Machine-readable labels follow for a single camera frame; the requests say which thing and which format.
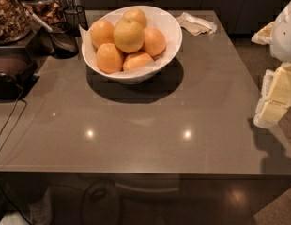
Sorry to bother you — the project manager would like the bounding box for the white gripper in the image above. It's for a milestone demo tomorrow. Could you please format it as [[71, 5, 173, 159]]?
[[251, 1, 291, 129]]

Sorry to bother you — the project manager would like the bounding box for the large orange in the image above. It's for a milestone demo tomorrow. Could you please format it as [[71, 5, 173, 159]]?
[[114, 19, 145, 53]]

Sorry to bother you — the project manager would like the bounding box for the right orange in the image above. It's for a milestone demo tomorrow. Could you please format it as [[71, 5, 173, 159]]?
[[142, 28, 166, 57]]

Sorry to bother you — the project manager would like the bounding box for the white ceramic bowl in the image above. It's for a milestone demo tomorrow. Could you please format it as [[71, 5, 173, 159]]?
[[81, 5, 183, 85]]

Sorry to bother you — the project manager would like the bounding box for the front centre orange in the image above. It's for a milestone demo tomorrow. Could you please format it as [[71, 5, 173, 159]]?
[[123, 52, 151, 71]]

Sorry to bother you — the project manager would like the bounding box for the front left orange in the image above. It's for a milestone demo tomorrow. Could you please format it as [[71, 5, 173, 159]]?
[[96, 43, 124, 74]]

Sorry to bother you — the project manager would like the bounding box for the left rear orange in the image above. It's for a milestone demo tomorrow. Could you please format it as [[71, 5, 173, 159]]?
[[90, 20, 115, 48]]

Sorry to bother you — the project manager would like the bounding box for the crumpled paper napkin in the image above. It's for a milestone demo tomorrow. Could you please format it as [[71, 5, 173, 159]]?
[[176, 12, 217, 36]]

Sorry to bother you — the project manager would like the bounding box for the dark glass cup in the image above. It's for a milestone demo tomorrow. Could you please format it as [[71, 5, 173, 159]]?
[[49, 22, 79, 59]]

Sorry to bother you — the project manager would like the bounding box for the black appliance on left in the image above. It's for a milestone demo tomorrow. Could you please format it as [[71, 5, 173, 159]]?
[[0, 47, 38, 100]]

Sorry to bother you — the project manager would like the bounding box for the glass jar of snacks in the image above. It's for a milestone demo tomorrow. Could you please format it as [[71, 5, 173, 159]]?
[[0, 0, 31, 45]]

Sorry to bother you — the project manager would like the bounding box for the black wire mesh cup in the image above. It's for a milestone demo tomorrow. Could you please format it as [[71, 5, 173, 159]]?
[[63, 6, 88, 38]]

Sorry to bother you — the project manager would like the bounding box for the black power cable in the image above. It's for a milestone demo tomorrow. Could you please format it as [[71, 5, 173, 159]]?
[[0, 73, 28, 159]]

